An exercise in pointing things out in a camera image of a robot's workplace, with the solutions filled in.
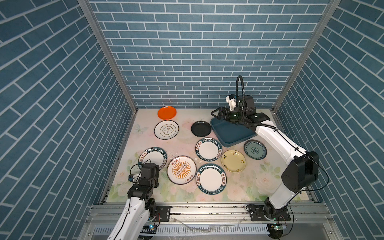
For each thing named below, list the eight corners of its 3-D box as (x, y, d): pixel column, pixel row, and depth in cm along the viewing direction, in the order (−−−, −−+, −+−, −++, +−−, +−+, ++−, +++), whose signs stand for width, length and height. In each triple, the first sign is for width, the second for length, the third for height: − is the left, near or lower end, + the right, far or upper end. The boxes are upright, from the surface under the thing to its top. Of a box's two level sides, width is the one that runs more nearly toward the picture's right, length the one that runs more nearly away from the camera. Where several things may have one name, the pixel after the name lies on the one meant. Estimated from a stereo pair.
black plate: (191, 136, 106) (190, 134, 104) (191, 122, 115) (191, 120, 113) (211, 136, 107) (211, 134, 105) (210, 122, 115) (210, 120, 113)
